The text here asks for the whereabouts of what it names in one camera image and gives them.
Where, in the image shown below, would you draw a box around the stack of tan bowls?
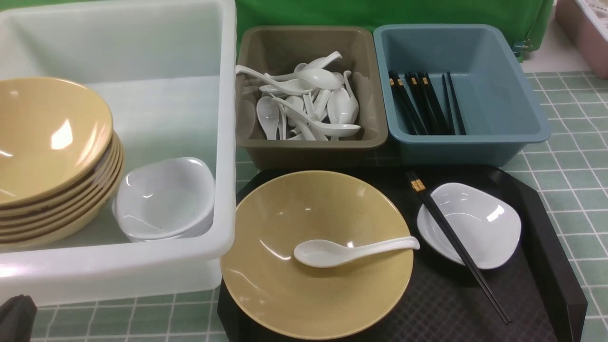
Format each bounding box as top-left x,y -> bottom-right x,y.
0,76 -> 125,252

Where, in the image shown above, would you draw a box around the blue plastic chopstick bin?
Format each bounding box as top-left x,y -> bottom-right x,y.
373,24 -> 552,167

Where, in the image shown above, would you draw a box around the white sauce dish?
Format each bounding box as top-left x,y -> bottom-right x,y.
431,182 -> 523,270

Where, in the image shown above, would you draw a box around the green checked tablecloth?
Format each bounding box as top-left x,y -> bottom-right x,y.
32,71 -> 608,342

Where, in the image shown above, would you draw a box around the large white plastic tub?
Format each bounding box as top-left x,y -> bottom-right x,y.
1,0 -> 237,306

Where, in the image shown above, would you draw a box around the brown plastic spoon bin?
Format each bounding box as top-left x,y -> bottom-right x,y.
235,26 -> 388,170

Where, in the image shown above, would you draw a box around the pile of white spoons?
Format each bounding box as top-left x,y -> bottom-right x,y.
235,51 -> 361,141

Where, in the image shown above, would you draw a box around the white ceramic soup spoon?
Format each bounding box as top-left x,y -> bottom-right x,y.
293,236 -> 420,268

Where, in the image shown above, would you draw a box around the black chopsticks in bin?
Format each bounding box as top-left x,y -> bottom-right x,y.
388,71 -> 467,136

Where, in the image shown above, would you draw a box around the black serving tray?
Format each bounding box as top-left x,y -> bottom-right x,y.
217,165 -> 588,342

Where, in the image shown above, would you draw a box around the stack of white dishes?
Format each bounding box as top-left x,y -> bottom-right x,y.
111,157 -> 215,242

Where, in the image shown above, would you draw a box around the pink plastic crate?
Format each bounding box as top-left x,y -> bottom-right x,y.
554,0 -> 608,80

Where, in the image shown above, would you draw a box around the tan noodle bowl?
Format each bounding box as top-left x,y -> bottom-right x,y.
220,171 -> 413,340

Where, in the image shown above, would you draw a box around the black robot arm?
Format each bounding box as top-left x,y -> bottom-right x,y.
0,294 -> 38,342

